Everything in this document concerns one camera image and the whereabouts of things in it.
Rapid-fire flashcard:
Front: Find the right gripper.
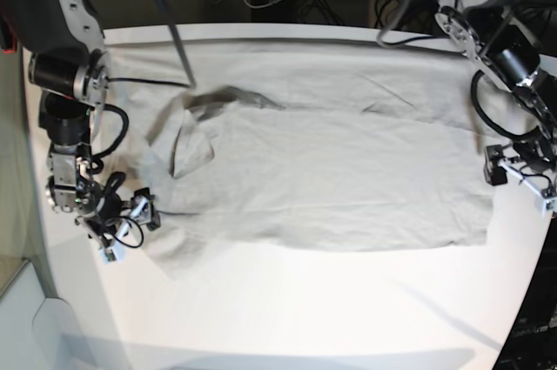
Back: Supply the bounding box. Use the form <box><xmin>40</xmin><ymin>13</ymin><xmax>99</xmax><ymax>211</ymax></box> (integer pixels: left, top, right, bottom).
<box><xmin>75</xmin><ymin>172</ymin><xmax>161</xmax><ymax>252</ymax></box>

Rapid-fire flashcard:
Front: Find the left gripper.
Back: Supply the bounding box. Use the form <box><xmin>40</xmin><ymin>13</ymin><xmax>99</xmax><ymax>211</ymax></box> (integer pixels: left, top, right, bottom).
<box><xmin>483</xmin><ymin>143</ymin><xmax>556</xmax><ymax>200</ymax></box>

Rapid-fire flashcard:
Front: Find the beige t-shirt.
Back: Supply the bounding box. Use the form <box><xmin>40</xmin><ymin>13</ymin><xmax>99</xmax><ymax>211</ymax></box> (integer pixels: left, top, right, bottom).
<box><xmin>111</xmin><ymin>41</ymin><xmax>493</xmax><ymax>278</ymax></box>

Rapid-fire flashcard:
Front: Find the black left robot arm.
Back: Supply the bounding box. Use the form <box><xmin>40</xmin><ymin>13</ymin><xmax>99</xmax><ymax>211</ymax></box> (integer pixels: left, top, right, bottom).
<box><xmin>435</xmin><ymin>0</ymin><xmax>556</xmax><ymax>205</ymax></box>

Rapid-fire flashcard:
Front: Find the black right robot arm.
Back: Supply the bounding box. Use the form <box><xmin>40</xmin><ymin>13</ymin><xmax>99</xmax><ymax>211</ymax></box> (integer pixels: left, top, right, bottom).
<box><xmin>1</xmin><ymin>0</ymin><xmax>160</xmax><ymax>262</ymax></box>

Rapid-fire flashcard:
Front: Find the white cabinet corner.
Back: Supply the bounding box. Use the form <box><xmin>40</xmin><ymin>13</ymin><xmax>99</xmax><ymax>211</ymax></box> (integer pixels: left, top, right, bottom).
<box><xmin>0</xmin><ymin>256</ymin><xmax>127</xmax><ymax>370</ymax></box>

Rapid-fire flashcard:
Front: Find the red black clamp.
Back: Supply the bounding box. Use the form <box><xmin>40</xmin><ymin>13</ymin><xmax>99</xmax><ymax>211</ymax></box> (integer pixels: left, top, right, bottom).
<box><xmin>0</xmin><ymin>20</ymin><xmax>17</xmax><ymax>54</ymax></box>

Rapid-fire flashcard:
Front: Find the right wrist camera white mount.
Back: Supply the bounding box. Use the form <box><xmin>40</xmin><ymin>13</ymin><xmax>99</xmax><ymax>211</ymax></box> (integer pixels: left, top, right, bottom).
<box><xmin>100</xmin><ymin>221</ymin><xmax>131</xmax><ymax>264</ymax></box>

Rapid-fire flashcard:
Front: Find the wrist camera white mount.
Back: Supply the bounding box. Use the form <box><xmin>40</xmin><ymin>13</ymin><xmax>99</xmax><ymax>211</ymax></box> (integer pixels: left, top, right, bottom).
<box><xmin>536</xmin><ymin>189</ymin><xmax>556</xmax><ymax>217</ymax></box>
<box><xmin>100</xmin><ymin>221</ymin><xmax>131</xmax><ymax>264</ymax></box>

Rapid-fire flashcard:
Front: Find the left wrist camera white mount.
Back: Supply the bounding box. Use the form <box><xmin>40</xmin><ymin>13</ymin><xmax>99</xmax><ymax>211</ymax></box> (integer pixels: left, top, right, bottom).
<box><xmin>536</xmin><ymin>189</ymin><xmax>556</xmax><ymax>217</ymax></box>

